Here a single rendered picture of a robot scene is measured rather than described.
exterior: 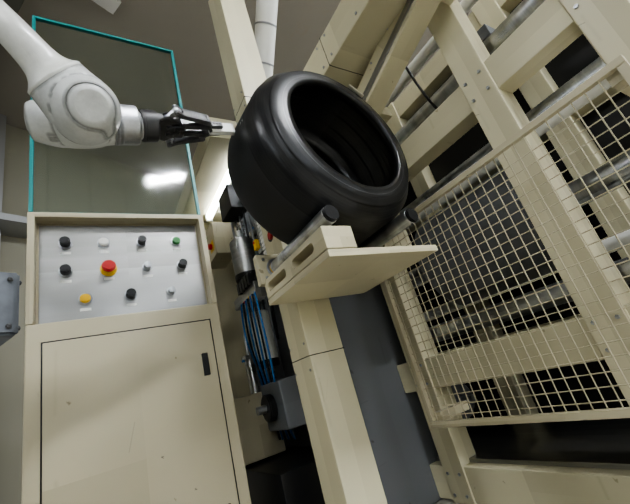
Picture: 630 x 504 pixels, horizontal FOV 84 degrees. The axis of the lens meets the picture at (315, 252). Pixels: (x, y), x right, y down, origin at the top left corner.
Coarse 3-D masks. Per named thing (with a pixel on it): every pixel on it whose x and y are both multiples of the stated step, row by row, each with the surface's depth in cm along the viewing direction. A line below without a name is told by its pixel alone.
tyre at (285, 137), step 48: (288, 96) 94; (336, 96) 121; (240, 144) 96; (288, 144) 86; (336, 144) 136; (384, 144) 124; (240, 192) 99; (288, 192) 89; (336, 192) 88; (384, 192) 98; (288, 240) 101
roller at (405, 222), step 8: (408, 208) 100; (400, 216) 101; (408, 216) 98; (416, 216) 100; (392, 224) 103; (400, 224) 101; (408, 224) 100; (376, 232) 110; (384, 232) 106; (392, 232) 104; (400, 232) 104; (368, 240) 113; (376, 240) 109; (384, 240) 108
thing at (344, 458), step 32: (224, 0) 162; (224, 32) 158; (224, 64) 160; (256, 64) 153; (288, 320) 117; (320, 320) 113; (320, 352) 109; (320, 384) 104; (352, 384) 109; (320, 416) 103; (352, 416) 105; (320, 448) 103; (352, 448) 100; (320, 480) 104; (352, 480) 97
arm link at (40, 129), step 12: (24, 108) 69; (36, 108) 69; (24, 120) 70; (36, 120) 69; (36, 132) 70; (48, 132) 70; (48, 144) 73; (60, 144) 73; (72, 144) 73; (108, 144) 79
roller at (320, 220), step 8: (328, 208) 84; (320, 216) 84; (328, 216) 83; (336, 216) 84; (312, 224) 88; (320, 224) 86; (328, 224) 85; (304, 232) 91; (312, 232) 89; (296, 240) 95; (304, 240) 92; (288, 248) 99; (296, 248) 96; (280, 256) 103; (288, 256) 100; (272, 264) 108; (280, 264) 104
